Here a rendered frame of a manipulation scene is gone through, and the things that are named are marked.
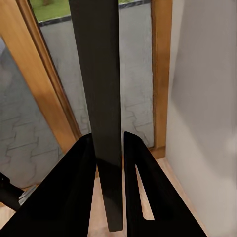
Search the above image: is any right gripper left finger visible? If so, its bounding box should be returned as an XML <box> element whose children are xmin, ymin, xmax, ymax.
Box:
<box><xmin>0</xmin><ymin>133</ymin><xmax>97</xmax><ymax>237</ymax></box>

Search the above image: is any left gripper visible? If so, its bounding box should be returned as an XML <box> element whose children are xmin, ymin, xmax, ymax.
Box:
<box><xmin>4</xmin><ymin>187</ymin><xmax>24</xmax><ymax>212</ymax></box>

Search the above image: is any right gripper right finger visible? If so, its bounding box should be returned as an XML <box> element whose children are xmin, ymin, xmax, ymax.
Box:
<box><xmin>124</xmin><ymin>131</ymin><xmax>207</xmax><ymax>237</ymax></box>

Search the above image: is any poster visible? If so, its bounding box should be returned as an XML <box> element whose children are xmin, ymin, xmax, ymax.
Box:
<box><xmin>69</xmin><ymin>0</ymin><xmax>124</xmax><ymax>232</ymax></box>

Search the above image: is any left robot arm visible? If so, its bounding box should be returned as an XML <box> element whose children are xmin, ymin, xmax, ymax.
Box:
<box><xmin>0</xmin><ymin>172</ymin><xmax>37</xmax><ymax>212</ymax></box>

